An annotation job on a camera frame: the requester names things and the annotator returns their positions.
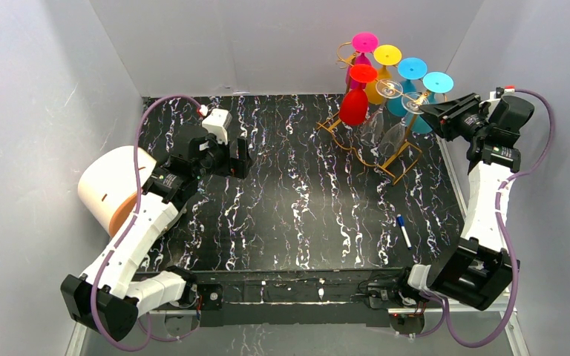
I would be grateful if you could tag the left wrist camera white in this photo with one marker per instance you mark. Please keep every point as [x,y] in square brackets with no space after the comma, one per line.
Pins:
[217,122]

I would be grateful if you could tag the yellow wine glass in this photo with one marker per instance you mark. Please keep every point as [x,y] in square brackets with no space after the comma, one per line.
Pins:
[386,55]

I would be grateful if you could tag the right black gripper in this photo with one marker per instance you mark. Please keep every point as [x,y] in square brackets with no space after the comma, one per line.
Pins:
[460,118]

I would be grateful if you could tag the blue wine glass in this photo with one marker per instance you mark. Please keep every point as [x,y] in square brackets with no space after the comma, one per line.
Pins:
[410,69]
[435,83]

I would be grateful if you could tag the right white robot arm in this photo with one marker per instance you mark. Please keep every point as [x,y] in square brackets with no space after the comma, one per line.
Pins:
[480,268]

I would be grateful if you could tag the blue wine glass front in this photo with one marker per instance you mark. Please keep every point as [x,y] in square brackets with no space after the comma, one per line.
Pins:
[435,83]

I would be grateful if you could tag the clear champagne flute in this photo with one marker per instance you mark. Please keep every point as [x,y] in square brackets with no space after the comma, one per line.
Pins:
[371,131]
[393,139]

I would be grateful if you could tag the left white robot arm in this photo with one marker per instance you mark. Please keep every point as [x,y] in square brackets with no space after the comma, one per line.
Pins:
[136,199]

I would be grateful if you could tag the blue wine glass rear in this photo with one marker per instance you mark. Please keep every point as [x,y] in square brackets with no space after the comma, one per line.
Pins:
[410,69]

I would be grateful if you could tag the pink wine glass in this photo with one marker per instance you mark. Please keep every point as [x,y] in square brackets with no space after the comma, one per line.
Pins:
[362,43]

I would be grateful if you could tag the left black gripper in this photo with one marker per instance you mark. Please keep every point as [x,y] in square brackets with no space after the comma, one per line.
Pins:
[238,158]

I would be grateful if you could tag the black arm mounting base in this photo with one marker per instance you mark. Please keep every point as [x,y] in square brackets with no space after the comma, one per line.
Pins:
[369,296]

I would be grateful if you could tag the blue white marker pen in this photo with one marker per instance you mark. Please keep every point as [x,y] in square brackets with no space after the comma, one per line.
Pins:
[401,223]

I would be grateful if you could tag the gold wire glass rack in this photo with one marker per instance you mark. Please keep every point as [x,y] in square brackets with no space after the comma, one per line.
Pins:
[348,138]

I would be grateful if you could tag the red wine glass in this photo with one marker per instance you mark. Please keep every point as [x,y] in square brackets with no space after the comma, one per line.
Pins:
[354,106]

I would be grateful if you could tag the white orange cylinder spool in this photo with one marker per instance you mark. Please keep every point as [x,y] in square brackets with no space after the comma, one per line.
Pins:
[108,186]

